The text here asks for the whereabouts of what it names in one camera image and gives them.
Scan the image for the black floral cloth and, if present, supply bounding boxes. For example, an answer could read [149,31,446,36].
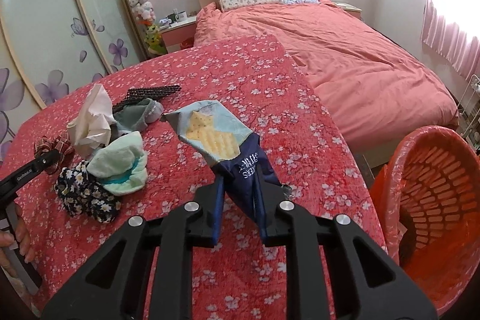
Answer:
[54,161,121,223]

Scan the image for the blue cracker snack wrapper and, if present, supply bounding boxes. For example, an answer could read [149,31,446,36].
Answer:
[162,100,282,232]

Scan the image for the orange plastic laundry basket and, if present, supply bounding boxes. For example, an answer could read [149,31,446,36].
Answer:
[370,126,479,315]

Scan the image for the red plaid scrunchie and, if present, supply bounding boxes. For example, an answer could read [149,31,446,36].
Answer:
[33,132,75,175]

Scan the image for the white wire rack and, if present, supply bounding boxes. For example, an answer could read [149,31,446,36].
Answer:
[457,74,479,146]

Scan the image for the sliding wardrobe with flowers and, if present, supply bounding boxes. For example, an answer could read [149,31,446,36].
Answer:
[1,0,145,153]

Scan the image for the plush toy column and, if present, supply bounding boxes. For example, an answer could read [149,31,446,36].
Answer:
[128,0,168,58]

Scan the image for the black comb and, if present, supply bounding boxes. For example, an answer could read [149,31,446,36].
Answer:
[112,85,182,112]

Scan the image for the pink right nightstand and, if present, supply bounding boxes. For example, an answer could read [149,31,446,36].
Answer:
[334,1,362,20]

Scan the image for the mint green sock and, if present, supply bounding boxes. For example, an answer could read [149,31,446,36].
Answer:
[86,131,148,196]

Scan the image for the white tissue paper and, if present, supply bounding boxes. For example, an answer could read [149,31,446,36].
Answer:
[67,84,116,159]

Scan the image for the bed with coral duvet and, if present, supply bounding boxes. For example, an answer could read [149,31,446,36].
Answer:
[194,1,458,153]

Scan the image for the pink window curtain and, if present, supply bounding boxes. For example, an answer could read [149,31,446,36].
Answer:
[422,0,479,79]

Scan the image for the pink nightstand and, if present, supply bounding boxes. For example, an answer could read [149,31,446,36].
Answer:
[334,1,362,20]
[161,16,197,53]

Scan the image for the pink left nightstand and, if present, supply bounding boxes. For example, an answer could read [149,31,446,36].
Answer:
[161,16,197,53]

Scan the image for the person's left hand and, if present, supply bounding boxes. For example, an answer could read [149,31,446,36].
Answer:
[0,203,35,278]

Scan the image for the grey sock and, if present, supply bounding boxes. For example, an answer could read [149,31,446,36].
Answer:
[113,98,164,135]

